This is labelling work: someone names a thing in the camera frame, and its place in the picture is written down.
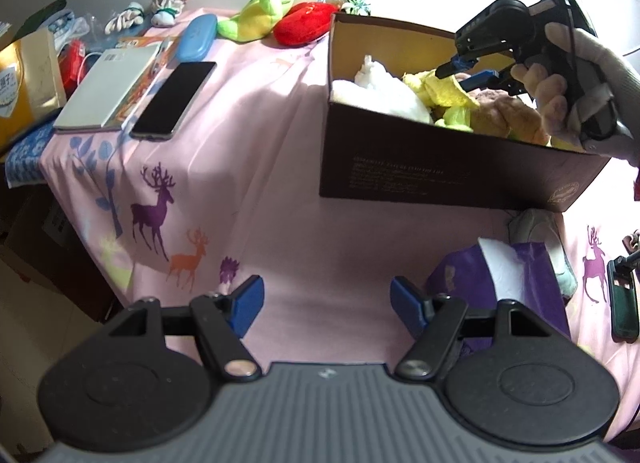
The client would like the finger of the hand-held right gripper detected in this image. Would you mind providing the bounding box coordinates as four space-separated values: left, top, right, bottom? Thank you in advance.
435 45 516 80
460 70 523 94

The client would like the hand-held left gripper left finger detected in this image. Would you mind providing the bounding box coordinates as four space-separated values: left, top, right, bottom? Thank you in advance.
106 274 265 384

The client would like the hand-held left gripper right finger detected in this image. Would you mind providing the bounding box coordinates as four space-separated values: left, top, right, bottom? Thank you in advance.
390 277 548 384

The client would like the lime green mesh cloth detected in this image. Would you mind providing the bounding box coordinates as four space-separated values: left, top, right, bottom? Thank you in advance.
402 69 481 111

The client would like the brown plush toy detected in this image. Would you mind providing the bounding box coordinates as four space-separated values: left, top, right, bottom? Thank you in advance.
470 88 552 146

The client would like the white cloth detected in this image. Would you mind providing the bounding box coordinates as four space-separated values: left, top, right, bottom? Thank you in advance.
353 55 406 91

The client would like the brown cardboard box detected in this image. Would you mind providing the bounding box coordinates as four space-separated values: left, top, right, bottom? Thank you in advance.
319 13 613 214

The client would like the person's right hand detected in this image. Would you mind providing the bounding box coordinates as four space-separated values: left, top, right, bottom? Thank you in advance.
512 24 640 166

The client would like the purple cloth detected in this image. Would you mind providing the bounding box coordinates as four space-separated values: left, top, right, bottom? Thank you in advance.
425 240 572 344

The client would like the white paper sheet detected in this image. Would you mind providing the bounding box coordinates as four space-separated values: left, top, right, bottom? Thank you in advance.
477 237 527 302

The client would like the pink printed bedsheet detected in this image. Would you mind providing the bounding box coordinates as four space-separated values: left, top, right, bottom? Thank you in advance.
40 8 640 444

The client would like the grey white plush toy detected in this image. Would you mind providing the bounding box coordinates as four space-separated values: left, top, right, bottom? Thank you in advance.
507 208 577 296

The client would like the red plush toy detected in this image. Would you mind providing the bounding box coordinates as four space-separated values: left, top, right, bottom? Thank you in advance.
273 0 341 48

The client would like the green frog plush toy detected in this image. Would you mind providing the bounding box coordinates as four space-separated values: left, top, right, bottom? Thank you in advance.
216 0 296 44

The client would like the dark green case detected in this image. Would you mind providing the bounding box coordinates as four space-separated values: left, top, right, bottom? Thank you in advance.
607 258 639 344

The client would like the black smartphone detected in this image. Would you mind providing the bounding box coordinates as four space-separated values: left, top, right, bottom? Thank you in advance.
130 61 217 141

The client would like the orange book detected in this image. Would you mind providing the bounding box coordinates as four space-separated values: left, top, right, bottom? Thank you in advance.
102 35 177 124

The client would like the white notebook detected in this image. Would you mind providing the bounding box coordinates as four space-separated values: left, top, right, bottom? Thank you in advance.
52 40 163 134

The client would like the blue glasses case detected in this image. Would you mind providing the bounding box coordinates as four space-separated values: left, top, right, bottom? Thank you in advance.
178 14 218 62

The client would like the blue patterned cloth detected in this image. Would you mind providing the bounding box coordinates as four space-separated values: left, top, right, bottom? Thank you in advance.
5 120 57 188

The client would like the red packet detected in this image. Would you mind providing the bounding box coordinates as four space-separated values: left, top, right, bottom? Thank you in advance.
57 40 89 94

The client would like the yellow cardboard box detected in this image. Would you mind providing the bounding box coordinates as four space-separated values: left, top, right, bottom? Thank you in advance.
0 28 68 154

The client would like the clear plastic bag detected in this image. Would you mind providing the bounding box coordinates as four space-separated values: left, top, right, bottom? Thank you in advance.
50 13 92 51

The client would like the dark green object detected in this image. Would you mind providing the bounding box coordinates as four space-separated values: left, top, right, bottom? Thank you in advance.
15 0 67 40

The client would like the white cable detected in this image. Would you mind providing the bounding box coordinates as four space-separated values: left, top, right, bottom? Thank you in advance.
76 53 102 90

